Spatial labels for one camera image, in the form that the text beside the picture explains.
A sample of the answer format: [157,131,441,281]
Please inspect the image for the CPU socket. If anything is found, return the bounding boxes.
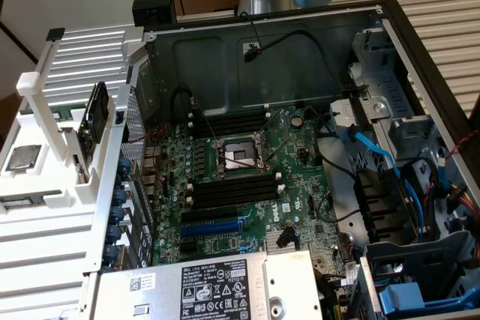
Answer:
[211,130,273,181]

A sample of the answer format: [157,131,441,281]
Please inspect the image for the thin metal locking lever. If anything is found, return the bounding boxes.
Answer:
[190,97,222,147]
[265,133,293,163]

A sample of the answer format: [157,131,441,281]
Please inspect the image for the metal socket cover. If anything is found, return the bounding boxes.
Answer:
[262,108,293,141]

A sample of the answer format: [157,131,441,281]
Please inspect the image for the green Dell motherboard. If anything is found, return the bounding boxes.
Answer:
[144,104,361,287]

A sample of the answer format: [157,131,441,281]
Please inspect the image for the long black expansion slot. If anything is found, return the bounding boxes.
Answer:
[181,205,239,223]

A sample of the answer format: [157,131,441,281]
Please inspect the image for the open black PC case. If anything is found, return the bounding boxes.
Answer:
[84,0,480,320]

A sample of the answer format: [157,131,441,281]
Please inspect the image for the long blue expansion slot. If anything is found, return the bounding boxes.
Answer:
[178,218,243,238]

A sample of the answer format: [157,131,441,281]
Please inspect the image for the silver finned heatsink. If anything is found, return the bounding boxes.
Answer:
[265,228,301,252]

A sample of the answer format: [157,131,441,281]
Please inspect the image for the silver metal drive cage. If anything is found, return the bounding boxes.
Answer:
[346,29,443,163]

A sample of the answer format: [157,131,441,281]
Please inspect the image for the black expansion card in rack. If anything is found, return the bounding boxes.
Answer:
[76,81,110,145]

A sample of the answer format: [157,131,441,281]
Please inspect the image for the black plastic fan shroud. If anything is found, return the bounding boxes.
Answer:
[354,169,417,246]

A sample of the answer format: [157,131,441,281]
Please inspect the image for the small black box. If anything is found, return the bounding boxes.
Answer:
[132,0,178,27]

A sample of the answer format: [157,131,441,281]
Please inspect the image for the silver power supply unit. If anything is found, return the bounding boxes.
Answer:
[89,248,323,320]

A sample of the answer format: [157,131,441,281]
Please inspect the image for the white parts rack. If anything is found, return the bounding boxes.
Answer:
[0,27,131,223]

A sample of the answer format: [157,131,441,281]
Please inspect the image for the gray disk bay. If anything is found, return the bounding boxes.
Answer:
[354,229,480,320]

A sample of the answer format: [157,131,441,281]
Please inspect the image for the silver CPU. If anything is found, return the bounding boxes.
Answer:
[7,144,43,171]

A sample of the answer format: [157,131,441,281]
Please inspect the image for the blue plastic disk caddy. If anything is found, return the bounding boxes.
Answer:
[377,283,480,316]

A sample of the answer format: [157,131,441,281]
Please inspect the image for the black wire with plug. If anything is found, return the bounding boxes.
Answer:
[239,11,371,92]

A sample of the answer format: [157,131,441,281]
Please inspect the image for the thin red wire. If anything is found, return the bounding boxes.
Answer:
[123,127,170,145]

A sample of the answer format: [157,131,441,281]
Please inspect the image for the light blue SATA wire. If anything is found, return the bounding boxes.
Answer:
[339,124,402,178]

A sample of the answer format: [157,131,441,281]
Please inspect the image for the graphics card with metal bracket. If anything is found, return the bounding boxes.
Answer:
[71,130,95,186]

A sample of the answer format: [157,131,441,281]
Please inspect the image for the blue round wire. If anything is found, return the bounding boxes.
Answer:
[400,175,427,237]

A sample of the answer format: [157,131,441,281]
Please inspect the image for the red black twisted wire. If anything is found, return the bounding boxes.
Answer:
[438,128,480,166]

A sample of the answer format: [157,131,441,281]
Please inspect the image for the yellow red power wires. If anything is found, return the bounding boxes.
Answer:
[448,181,480,223]

